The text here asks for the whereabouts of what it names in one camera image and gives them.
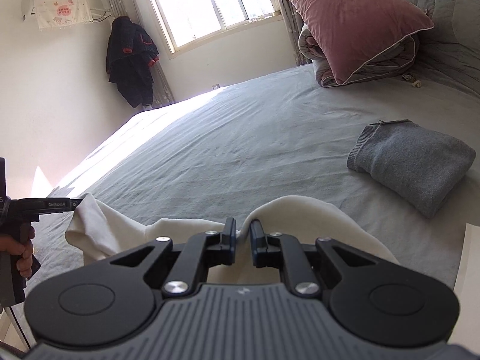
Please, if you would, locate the folded grey pink quilt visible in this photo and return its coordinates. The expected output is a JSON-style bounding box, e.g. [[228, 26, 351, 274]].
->
[[298, 26, 419, 88]]

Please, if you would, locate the pink velvet pillow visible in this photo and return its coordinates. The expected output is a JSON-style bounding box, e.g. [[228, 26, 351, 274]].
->
[[284, 0, 435, 87]]

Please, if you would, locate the grey patterned curtain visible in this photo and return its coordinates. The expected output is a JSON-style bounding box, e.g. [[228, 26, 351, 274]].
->
[[278, 0, 312, 66]]

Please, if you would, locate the white Pooh sweatshirt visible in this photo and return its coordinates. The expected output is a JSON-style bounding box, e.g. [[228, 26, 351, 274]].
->
[[65, 193, 397, 284]]

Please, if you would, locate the folded grey garment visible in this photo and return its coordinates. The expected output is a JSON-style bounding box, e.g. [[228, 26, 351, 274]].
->
[[346, 119, 476, 218]]

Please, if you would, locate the white air conditioner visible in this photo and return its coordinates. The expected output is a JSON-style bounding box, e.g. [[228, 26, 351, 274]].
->
[[21, 0, 94, 30]]

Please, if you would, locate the grey quilted headboard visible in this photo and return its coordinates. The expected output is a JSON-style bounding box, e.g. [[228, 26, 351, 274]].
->
[[408, 0, 479, 96]]

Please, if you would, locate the dark hanging jacket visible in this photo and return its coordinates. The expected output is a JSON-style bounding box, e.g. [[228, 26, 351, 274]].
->
[[106, 16, 159, 108]]

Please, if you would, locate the small beige keychain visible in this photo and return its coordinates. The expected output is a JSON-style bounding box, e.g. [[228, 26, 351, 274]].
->
[[401, 73, 422, 88]]

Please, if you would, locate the window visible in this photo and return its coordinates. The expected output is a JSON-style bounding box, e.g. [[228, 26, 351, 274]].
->
[[151, 0, 280, 55]]

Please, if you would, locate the left hand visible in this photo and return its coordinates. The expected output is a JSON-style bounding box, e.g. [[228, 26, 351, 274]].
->
[[0, 223, 35, 279]]

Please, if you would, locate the grey bed sheet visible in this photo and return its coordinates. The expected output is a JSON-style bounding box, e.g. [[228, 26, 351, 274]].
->
[[22, 62, 480, 293]]

